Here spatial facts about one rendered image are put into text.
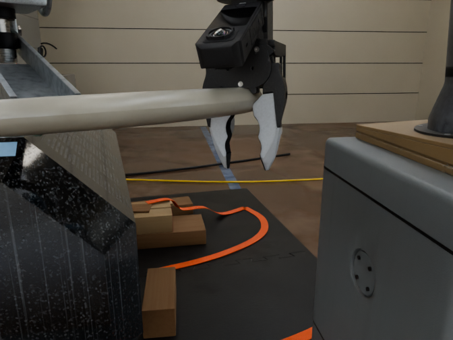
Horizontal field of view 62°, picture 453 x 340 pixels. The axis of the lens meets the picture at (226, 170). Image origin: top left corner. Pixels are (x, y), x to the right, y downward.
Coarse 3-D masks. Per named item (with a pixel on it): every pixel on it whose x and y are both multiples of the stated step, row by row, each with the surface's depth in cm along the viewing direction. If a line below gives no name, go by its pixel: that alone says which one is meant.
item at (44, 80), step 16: (16, 32) 106; (32, 48) 95; (0, 64) 93; (16, 64) 95; (32, 64) 94; (48, 64) 85; (0, 80) 71; (16, 80) 85; (32, 80) 87; (48, 80) 85; (64, 80) 77; (0, 96) 73; (16, 96) 66; (32, 96) 78
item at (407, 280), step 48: (336, 144) 71; (336, 192) 72; (384, 192) 55; (432, 192) 45; (336, 240) 73; (384, 240) 56; (432, 240) 45; (336, 288) 73; (384, 288) 56; (432, 288) 46; (336, 336) 74; (384, 336) 57; (432, 336) 46
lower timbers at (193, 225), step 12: (180, 204) 253; (192, 204) 255; (180, 216) 230; (192, 216) 230; (180, 228) 213; (192, 228) 213; (204, 228) 213; (144, 240) 206; (156, 240) 208; (168, 240) 209; (180, 240) 210; (192, 240) 211; (204, 240) 213
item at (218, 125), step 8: (216, 120) 46; (224, 120) 46; (232, 120) 50; (216, 128) 46; (224, 128) 46; (232, 128) 51; (216, 136) 47; (224, 136) 46; (216, 144) 47; (224, 144) 46; (224, 152) 47; (224, 160) 47
